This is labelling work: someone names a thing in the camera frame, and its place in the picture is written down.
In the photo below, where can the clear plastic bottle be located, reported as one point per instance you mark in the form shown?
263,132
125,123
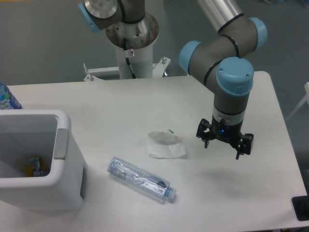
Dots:
141,179

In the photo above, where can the white frame at right edge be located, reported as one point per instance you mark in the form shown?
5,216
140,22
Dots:
304,100

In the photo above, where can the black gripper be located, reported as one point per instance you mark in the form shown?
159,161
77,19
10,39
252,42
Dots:
226,131

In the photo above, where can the white trash can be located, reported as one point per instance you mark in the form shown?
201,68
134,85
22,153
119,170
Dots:
25,134

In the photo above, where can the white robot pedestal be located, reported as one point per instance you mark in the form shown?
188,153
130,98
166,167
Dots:
133,45

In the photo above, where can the blue labelled water bottle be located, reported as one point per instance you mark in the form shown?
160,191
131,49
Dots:
7,99

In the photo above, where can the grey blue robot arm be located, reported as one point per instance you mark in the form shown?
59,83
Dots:
220,66

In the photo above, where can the yellow blue trash wrappers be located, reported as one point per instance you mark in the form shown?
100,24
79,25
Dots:
36,168

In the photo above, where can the black device at table edge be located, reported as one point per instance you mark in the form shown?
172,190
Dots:
301,207

